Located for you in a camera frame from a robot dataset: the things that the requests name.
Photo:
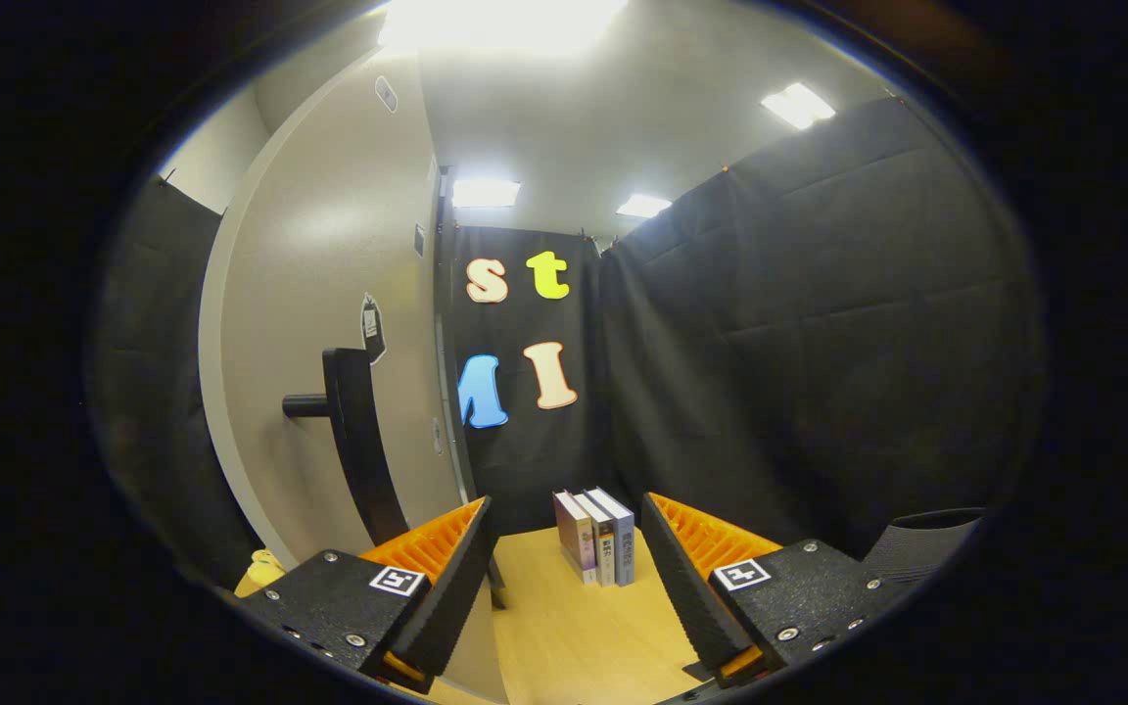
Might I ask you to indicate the twin ceiling light panel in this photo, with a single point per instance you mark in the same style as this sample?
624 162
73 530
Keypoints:
797 105

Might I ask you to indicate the yellow plush toy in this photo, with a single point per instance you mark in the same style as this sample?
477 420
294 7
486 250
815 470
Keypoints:
260 573

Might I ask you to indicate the small ceiling light panel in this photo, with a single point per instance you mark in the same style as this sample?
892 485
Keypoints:
486 193
643 206

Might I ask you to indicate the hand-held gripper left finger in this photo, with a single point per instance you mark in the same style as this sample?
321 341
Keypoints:
456 587

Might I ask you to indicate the black ribbed chair back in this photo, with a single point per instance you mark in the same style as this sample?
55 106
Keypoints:
926 543

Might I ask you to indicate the large ceiling light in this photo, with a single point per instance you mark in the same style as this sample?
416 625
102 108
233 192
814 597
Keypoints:
500 24

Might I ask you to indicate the black backdrop cloth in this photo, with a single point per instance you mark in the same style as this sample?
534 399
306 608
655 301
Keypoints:
819 343

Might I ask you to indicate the blue grey book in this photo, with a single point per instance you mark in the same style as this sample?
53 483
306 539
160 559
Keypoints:
625 543

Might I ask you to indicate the pink book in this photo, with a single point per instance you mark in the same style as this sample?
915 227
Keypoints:
574 539

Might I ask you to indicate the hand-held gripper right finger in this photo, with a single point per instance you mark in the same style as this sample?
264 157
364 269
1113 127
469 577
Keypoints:
683 587

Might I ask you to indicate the white brown book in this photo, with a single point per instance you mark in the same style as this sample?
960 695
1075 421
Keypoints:
605 548

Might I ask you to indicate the dark grey cabinet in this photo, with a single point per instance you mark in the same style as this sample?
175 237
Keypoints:
445 294

